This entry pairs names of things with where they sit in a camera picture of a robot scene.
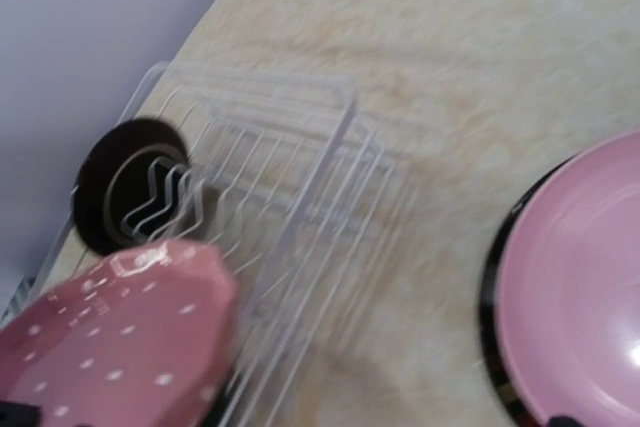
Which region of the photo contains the white wire dish rack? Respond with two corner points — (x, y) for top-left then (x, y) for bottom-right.
(29, 60), (416, 427)

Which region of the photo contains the light pink plate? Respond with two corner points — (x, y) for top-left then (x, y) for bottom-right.
(497, 130), (640, 423)

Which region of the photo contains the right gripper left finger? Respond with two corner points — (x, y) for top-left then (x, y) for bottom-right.
(0, 401), (41, 427)

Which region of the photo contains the dark pink dotted plate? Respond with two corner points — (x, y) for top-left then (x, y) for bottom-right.
(1, 239), (239, 426)

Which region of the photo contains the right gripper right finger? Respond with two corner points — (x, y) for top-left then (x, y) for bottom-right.
(547, 414), (610, 427)

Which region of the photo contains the black striped rim plate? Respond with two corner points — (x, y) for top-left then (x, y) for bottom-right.
(477, 156), (640, 427)

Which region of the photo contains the small black plate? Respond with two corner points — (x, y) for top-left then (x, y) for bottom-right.
(72, 117), (189, 256)

